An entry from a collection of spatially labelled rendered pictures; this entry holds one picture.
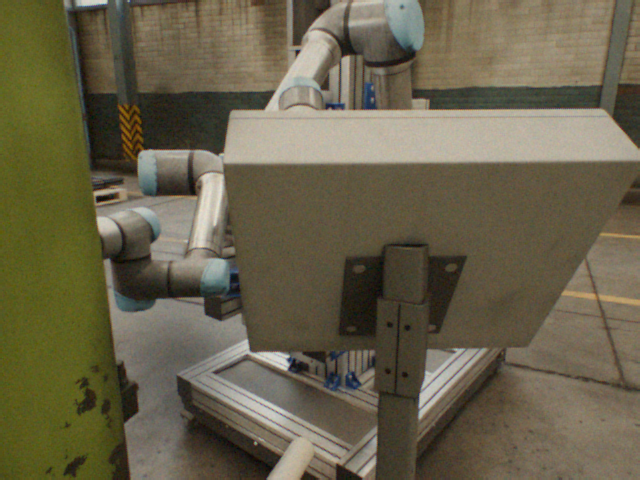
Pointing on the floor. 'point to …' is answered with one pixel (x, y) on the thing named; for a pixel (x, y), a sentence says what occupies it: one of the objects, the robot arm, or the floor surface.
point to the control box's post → (392, 412)
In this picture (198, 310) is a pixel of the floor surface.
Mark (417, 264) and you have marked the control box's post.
